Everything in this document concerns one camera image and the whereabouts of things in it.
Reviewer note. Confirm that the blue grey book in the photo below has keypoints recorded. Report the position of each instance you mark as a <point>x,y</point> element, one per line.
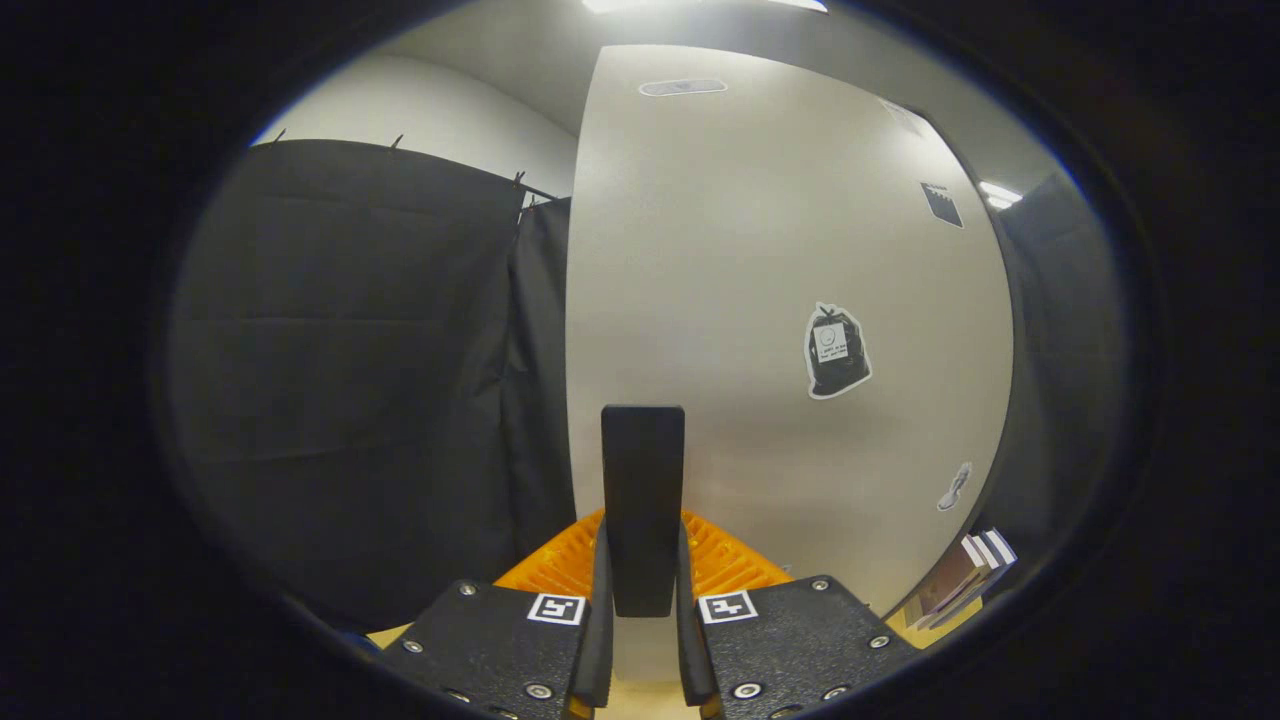
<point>1000,545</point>

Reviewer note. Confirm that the ceiling light panel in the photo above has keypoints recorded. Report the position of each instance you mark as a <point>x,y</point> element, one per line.
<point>1000,195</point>

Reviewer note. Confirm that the large bright ceiling light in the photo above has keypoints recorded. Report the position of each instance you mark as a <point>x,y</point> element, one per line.
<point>700,5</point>

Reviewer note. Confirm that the black backdrop cloth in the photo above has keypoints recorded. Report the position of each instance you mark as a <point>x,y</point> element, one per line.
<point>350,350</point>

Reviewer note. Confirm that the dark spine book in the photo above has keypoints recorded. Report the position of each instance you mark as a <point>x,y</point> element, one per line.
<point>978,553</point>

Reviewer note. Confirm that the pink cover book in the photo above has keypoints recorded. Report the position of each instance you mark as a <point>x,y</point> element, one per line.
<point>945,590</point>

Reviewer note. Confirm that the pale grey cabinet door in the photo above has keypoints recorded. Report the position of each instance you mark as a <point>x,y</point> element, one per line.
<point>720,250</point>

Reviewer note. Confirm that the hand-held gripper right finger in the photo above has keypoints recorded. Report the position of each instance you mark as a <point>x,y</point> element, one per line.
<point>692,660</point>

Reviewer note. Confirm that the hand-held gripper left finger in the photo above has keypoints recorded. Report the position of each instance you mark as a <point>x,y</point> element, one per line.
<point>603,650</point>

